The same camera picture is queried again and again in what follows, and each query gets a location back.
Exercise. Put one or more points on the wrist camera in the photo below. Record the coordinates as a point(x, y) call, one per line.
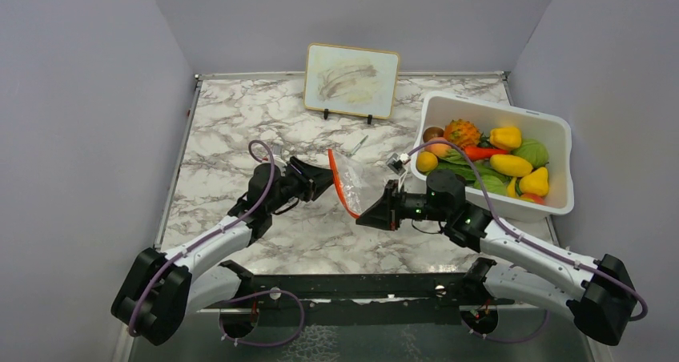
point(398, 163)
point(277, 155)

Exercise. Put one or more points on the red apple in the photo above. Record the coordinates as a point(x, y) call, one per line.
point(532, 198)

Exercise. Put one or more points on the red carrot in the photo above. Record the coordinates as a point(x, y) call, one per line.
point(475, 153)

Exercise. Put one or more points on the clear zip bag orange zipper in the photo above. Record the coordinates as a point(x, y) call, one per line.
point(358, 185)

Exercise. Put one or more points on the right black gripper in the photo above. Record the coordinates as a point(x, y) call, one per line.
point(386, 213)

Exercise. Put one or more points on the grey pen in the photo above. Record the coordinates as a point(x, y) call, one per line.
point(355, 149)

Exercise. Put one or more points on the green cabbage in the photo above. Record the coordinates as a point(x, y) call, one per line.
point(534, 152)

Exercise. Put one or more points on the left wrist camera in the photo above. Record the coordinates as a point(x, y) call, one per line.
point(277, 155)

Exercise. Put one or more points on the brown kiwi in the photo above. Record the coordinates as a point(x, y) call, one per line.
point(432, 133)

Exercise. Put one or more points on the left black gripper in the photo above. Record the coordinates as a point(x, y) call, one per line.
point(315, 181)

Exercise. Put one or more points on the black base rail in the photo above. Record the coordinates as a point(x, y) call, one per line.
point(358, 299)

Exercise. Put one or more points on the small orange fruit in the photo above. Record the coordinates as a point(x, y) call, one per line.
point(426, 162)

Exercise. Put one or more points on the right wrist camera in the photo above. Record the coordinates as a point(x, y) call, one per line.
point(398, 163)

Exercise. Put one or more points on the yellow pear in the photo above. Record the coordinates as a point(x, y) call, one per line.
point(535, 183)

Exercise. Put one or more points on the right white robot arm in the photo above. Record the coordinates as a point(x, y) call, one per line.
point(596, 294)

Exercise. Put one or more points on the green leafy vegetable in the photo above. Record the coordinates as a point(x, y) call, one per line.
point(493, 181)

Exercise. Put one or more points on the white plastic bin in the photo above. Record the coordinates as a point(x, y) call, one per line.
point(439, 108)

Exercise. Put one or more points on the yellow bell pepper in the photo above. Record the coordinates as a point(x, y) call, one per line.
point(506, 138)

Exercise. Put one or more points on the yellow mango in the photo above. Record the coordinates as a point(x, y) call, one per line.
point(511, 165)

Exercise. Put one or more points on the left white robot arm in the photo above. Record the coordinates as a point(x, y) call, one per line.
point(161, 288)

